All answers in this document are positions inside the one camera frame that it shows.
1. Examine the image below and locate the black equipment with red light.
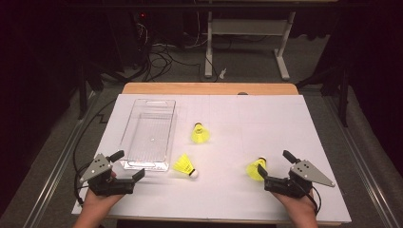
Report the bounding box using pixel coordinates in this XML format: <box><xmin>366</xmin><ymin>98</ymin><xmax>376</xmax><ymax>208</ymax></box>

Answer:
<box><xmin>106</xmin><ymin>9</ymin><xmax>151</xmax><ymax>72</ymax></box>

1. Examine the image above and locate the tangle of floor cables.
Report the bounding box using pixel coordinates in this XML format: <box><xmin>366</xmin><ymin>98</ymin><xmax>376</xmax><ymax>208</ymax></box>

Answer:
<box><xmin>136</xmin><ymin>18</ymin><xmax>220</xmax><ymax>84</ymax></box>

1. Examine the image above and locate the hand-held gripper cable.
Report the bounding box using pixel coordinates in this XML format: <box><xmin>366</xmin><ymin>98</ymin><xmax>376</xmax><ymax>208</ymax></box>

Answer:
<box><xmin>297</xmin><ymin>180</ymin><xmax>322</xmax><ymax>217</ymax></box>
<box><xmin>72</xmin><ymin>98</ymin><xmax>118</xmax><ymax>205</ymax></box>

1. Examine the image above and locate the black metal stand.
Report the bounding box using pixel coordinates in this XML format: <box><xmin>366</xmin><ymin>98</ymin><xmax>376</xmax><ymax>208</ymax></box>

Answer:
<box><xmin>296</xmin><ymin>63</ymin><xmax>353</xmax><ymax>127</ymax></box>
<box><xmin>75</xmin><ymin>60</ymin><xmax>127</xmax><ymax>122</ymax></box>

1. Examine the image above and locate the person's right hand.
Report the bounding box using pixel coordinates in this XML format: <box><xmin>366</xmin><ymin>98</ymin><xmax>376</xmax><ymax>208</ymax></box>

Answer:
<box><xmin>272</xmin><ymin>188</ymin><xmax>318</xmax><ymax>219</ymax></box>

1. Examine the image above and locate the white metal table frame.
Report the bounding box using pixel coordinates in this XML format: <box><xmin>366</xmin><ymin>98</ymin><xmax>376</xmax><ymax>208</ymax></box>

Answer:
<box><xmin>203</xmin><ymin>10</ymin><xmax>297</xmax><ymax>82</ymax></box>

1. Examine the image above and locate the clear plastic tray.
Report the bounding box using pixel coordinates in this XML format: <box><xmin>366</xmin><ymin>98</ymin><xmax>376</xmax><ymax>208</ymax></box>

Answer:
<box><xmin>119</xmin><ymin>98</ymin><xmax>177</xmax><ymax>173</ymax></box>

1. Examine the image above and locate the person's left hand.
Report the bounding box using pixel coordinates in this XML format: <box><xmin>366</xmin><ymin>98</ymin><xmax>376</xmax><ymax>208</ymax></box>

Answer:
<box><xmin>82</xmin><ymin>189</ymin><xmax>125</xmax><ymax>214</ymax></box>

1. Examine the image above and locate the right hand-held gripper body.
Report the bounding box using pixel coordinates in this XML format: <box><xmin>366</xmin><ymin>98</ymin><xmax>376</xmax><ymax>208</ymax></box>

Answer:
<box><xmin>263</xmin><ymin>159</ymin><xmax>336</xmax><ymax>200</ymax></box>

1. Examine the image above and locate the right hand-held gripper cable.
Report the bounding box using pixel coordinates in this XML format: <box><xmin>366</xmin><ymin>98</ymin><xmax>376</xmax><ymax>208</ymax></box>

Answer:
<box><xmin>297</xmin><ymin>180</ymin><xmax>322</xmax><ymax>217</ymax></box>

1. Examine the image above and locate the dark curtain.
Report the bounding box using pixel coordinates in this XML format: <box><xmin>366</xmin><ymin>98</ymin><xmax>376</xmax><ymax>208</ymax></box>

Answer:
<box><xmin>0</xmin><ymin>0</ymin><xmax>84</xmax><ymax>217</ymax></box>
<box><xmin>332</xmin><ymin>0</ymin><xmax>403</xmax><ymax>179</ymax></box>

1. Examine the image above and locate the yellow shuttlecock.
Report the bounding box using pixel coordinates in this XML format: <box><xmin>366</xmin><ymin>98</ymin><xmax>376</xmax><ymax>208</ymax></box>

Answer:
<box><xmin>190</xmin><ymin>122</ymin><xmax>211</xmax><ymax>145</ymax></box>
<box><xmin>172</xmin><ymin>153</ymin><xmax>200</xmax><ymax>180</ymax></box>
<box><xmin>245</xmin><ymin>157</ymin><xmax>268</xmax><ymax>182</ymax></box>

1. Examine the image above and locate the left hand-held gripper cable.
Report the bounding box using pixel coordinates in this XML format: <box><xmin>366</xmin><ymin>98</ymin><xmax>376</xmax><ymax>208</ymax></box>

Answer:
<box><xmin>72</xmin><ymin>98</ymin><xmax>118</xmax><ymax>205</ymax></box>

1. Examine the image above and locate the metal floor rail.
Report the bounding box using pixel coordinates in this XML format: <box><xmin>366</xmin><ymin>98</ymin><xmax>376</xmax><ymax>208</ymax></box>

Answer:
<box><xmin>322</xmin><ymin>94</ymin><xmax>401</xmax><ymax>228</ymax></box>
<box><xmin>22</xmin><ymin>91</ymin><xmax>103</xmax><ymax>228</ymax></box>

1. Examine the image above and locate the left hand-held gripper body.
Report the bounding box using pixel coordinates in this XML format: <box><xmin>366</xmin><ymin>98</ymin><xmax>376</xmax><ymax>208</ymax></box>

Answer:
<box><xmin>79</xmin><ymin>153</ymin><xmax>136</xmax><ymax>197</ymax></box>

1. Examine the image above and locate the wooden table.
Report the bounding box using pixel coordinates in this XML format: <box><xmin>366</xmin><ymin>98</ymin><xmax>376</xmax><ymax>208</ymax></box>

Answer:
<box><xmin>107</xmin><ymin>82</ymin><xmax>342</xmax><ymax>227</ymax></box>

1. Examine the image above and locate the white board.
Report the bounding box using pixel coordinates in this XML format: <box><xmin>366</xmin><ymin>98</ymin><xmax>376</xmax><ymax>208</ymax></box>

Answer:
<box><xmin>71</xmin><ymin>93</ymin><xmax>352</xmax><ymax>224</ymax></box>

